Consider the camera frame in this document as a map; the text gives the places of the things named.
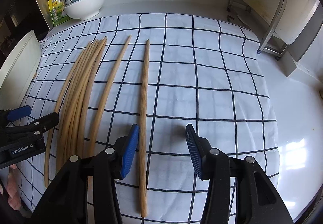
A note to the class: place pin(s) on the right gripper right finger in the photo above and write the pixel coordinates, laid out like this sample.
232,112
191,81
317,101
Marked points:
257,200

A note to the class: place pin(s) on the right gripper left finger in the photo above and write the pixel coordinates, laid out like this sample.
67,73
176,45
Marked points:
65,199

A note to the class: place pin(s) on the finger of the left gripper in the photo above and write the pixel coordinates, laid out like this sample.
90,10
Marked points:
19,113
42,125

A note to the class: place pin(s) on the wooden chopstick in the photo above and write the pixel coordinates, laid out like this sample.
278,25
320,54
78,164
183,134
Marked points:
142,135
87,88
74,103
71,95
69,87
108,95
71,142
56,110

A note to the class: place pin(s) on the person's left hand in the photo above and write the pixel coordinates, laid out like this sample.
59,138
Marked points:
11,186

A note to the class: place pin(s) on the white round basin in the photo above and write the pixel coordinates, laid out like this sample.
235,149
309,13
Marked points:
18,71

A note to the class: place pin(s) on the white checked cloth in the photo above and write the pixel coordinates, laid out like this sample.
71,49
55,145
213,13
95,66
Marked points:
202,72

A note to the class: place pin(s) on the yellow green seasoning pouch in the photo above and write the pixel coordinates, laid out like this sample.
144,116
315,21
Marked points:
57,12

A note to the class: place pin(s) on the large white bowl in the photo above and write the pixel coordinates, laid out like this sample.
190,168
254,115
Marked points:
84,9

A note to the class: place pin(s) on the metal dish rack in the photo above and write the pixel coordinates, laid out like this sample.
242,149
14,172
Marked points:
262,18

